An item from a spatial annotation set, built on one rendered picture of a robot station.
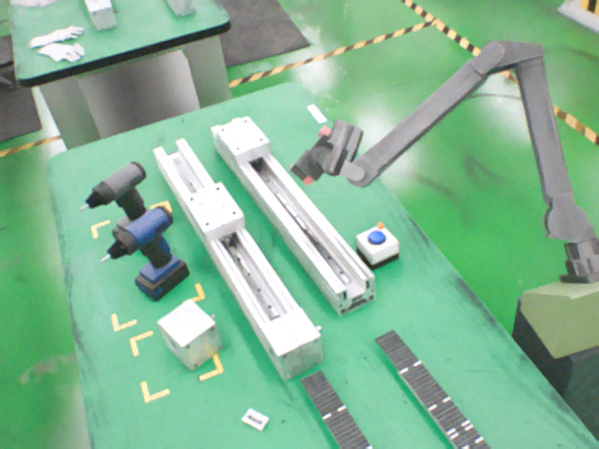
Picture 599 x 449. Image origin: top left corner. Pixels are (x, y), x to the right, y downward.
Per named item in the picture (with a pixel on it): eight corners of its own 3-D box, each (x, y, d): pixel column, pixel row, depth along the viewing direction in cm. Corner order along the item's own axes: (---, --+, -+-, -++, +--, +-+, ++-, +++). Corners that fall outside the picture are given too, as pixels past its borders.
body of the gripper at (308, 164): (295, 164, 155) (303, 168, 148) (321, 132, 155) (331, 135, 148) (314, 181, 158) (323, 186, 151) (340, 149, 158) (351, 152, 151)
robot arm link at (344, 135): (361, 183, 141) (366, 185, 149) (382, 135, 140) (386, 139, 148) (313, 164, 143) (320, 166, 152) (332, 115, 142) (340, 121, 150)
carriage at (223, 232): (248, 234, 165) (243, 215, 160) (209, 251, 162) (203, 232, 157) (226, 200, 176) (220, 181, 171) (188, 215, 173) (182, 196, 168)
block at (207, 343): (231, 341, 147) (224, 315, 141) (192, 371, 143) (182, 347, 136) (207, 318, 153) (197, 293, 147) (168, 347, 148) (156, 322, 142)
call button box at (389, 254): (399, 258, 160) (399, 240, 156) (366, 274, 158) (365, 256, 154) (382, 239, 166) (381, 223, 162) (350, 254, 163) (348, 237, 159)
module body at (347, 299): (375, 298, 152) (374, 275, 146) (339, 316, 149) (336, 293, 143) (244, 138, 207) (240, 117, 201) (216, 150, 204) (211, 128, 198)
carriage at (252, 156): (273, 160, 187) (270, 140, 182) (239, 173, 184) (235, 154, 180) (251, 134, 198) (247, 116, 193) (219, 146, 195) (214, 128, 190)
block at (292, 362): (333, 356, 141) (329, 330, 135) (284, 381, 138) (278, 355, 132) (314, 328, 147) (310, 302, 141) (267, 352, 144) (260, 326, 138)
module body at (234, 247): (305, 333, 147) (301, 310, 141) (267, 352, 144) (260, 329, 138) (190, 160, 202) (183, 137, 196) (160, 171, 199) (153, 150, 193)
